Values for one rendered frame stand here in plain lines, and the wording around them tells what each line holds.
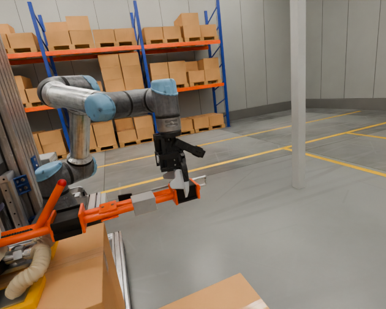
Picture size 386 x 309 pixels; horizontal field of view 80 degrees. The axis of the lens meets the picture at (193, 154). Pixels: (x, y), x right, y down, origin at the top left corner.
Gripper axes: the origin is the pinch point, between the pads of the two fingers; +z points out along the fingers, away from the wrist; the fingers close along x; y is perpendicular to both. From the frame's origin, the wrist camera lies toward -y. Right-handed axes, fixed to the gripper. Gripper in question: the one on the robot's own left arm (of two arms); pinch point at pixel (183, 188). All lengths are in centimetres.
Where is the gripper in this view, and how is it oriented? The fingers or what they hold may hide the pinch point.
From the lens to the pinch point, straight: 78.7
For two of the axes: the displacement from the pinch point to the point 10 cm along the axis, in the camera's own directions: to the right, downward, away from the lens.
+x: 3.5, 2.2, -9.1
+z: 1.0, 9.6, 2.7
